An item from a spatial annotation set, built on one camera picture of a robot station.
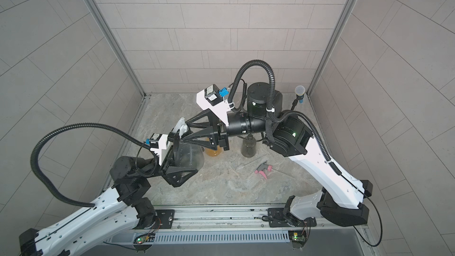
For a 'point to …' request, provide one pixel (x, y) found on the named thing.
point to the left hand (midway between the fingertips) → (199, 165)
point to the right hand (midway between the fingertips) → (191, 135)
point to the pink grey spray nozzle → (260, 169)
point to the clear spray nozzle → (239, 165)
